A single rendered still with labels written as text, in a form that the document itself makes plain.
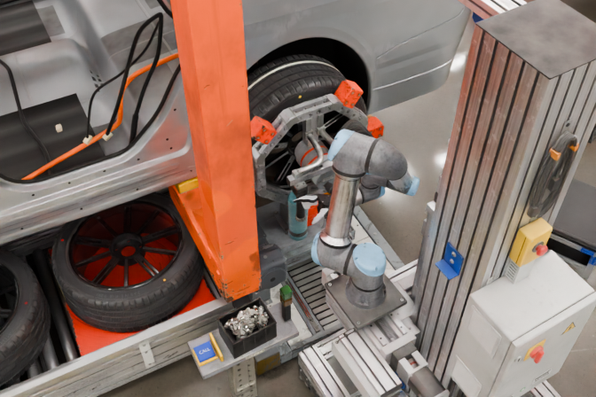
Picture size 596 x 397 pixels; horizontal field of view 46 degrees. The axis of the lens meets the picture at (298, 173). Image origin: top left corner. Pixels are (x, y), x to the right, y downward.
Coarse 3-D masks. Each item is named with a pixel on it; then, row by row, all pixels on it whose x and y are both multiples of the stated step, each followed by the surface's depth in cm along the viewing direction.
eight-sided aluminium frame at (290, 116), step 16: (288, 112) 281; (304, 112) 281; (320, 112) 284; (352, 112) 294; (288, 128) 282; (256, 144) 286; (272, 144) 284; (256, 160) 285; (256, 176) 292; (256, 192) 301; (272, 192) 304; (288, 192) 317; (320, 192) 321
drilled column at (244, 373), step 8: (248, 360) 290; (232, 368) 288; (240, 368) 291; (248, 368) 294; (232, 376) 295; (240, 376) 296; (248, 376) 299; (232, 384) 303; (240, 384) 300; (248, 384) 304; (232, 392) 312; (240, 392) 305; (248, 392) 309; (256, 392) 313
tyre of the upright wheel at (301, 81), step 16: (272, 64) 293; (304, 64) 294; (320, 64) 299; (256, 80) 290; (272, 80) 287; (288, 80) 286; (304, 80) 286; (320, 80) 287; (336, 80) 292; (256, 96) 287; (272, 96) 282; (288, 96) 282; (304, 96) 286; (320, 96) 290; (256, 112) 283; (272, 112) 283
